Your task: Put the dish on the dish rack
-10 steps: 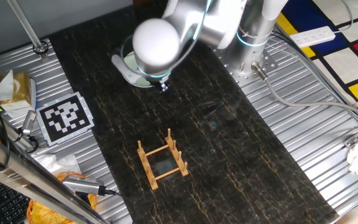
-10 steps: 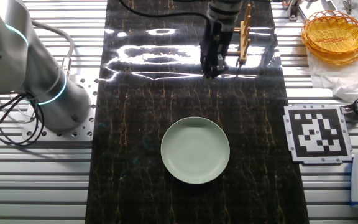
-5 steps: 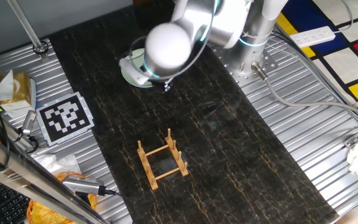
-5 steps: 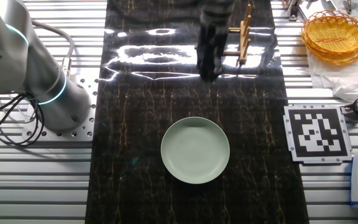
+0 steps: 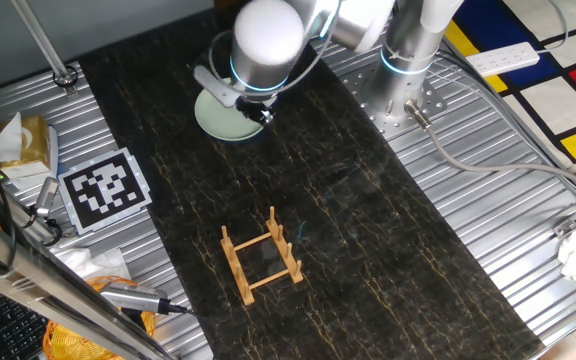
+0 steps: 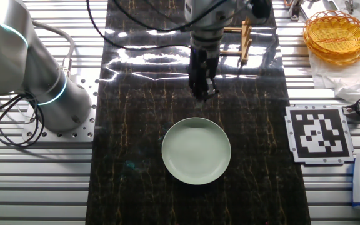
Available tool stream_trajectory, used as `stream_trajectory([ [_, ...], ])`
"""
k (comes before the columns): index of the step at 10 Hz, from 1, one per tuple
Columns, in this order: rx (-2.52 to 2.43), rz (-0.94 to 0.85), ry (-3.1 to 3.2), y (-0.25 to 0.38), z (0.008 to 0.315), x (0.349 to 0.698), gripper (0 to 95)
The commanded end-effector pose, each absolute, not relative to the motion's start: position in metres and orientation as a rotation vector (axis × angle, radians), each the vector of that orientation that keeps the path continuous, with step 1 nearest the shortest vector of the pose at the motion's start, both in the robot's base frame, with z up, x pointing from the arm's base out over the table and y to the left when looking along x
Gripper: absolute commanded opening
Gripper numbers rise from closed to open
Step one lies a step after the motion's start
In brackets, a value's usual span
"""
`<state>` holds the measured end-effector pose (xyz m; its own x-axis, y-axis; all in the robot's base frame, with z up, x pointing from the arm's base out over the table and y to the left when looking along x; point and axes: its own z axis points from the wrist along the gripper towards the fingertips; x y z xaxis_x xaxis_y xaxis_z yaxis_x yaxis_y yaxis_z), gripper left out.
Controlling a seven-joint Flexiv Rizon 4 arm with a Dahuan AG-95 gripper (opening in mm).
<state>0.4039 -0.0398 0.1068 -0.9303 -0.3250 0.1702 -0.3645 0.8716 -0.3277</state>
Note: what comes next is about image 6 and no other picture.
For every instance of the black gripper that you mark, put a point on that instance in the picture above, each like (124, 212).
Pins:
(203, 64)

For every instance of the pale green round plate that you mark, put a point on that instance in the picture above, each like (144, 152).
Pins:
(196, 151)

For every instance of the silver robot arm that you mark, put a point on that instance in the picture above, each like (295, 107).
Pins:
(8, 56)

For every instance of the wooden dish rack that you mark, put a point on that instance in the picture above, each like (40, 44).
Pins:
(245, 40)

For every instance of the black marble pattern mat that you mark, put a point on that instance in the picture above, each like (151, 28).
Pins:
(136, 187)

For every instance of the black white marker board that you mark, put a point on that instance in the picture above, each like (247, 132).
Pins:
(319, 134)

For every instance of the white plastic bag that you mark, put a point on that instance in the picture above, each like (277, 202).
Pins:
(339, 81)

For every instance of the orange wicker basket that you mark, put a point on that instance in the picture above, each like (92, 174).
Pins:
(336, 37)

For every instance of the small metal clip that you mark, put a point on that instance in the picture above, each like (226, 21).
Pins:
(349, 6)

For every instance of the white paper sheet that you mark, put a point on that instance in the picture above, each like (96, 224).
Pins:
(358, 12)

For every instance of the wrist-mounted camera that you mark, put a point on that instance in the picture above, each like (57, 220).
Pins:
(260, 8)

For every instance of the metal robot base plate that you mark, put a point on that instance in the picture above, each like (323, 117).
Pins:
(83, 134)

